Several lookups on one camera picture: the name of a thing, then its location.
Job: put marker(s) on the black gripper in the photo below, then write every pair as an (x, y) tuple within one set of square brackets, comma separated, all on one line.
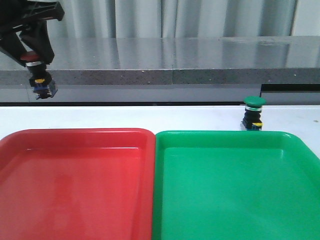
[(17, 13)]

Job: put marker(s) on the red mushroom push button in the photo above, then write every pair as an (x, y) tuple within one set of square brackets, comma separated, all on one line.
[(41, 81)]

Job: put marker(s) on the green mushroom push button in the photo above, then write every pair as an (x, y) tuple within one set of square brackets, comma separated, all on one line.
[(252, 113)]

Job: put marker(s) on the white pleated curtain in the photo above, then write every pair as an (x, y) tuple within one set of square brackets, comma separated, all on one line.
[(174, 18)]

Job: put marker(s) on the red plastic tray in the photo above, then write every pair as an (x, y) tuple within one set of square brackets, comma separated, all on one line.
[(77, 184)]

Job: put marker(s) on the grey stone counter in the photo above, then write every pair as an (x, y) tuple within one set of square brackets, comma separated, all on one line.
[(284, 70)]

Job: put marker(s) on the green plastic tray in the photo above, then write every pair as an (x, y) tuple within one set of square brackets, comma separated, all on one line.
[(235, 185)]

